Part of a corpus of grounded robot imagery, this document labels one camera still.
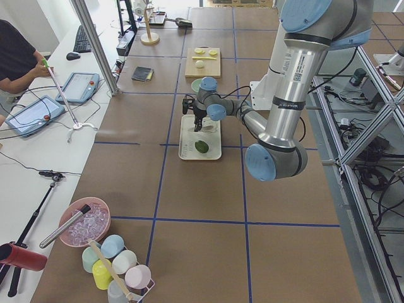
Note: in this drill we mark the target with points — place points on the dark tray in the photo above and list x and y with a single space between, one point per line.
157 18

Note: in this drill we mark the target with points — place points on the white wire cup rack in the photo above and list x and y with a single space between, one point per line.
132 294

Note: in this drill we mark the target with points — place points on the white bear tray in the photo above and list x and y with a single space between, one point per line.
210 133

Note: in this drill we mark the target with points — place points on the blue teach pendant near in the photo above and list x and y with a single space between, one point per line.
35 116

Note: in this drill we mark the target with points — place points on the black keyboard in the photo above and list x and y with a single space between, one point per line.
81 42

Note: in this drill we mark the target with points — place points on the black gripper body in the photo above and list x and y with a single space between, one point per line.
199 113

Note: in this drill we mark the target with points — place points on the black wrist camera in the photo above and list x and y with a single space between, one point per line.
187 104

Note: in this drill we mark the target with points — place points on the grey yellow cloth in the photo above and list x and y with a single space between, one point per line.
142 74

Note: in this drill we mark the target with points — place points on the yellow plastic knife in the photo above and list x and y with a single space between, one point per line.
203 58

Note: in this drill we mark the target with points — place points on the green cup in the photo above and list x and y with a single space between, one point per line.
89 258

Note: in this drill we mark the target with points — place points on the metal scoop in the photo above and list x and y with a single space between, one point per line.
181 22

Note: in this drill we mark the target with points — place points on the lemon slice top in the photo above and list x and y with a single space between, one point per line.
212 52

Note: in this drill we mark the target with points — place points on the steel cylinder scoop handle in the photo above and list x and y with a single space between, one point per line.
55 234

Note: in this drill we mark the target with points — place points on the grey cup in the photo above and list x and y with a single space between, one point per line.
115 294

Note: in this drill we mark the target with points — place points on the aluminium frame post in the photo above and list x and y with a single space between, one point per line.
86 21

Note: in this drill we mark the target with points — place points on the blue teach pendant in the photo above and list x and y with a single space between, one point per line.
80 87
35 116

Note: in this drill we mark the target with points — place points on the wooden mug tree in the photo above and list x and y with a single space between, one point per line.
148 38

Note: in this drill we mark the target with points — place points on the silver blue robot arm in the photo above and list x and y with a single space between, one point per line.
308 29

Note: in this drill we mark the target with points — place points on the pink grabber stick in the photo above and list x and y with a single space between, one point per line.
77 125

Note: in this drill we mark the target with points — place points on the black tripod stick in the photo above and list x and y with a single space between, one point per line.
56 177

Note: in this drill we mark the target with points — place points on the pink cup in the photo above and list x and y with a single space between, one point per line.
138 277

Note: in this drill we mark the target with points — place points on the blue cup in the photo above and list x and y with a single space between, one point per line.
112 246

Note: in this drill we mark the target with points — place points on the yellow cup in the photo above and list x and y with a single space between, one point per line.
101 275

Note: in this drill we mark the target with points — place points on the light green bowl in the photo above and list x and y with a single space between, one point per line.
195 85

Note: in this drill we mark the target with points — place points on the white cup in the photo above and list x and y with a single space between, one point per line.
125 260

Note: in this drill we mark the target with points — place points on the blue teach pendant far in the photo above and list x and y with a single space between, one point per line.
80 87

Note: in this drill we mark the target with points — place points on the black computer mouse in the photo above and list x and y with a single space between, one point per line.
73 56

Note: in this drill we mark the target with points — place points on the seated person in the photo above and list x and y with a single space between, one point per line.
21 63

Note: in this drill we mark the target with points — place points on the pink bowl with ice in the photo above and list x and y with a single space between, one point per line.
93 225

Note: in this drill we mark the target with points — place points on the wooden cutting board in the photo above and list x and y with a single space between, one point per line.
211 67

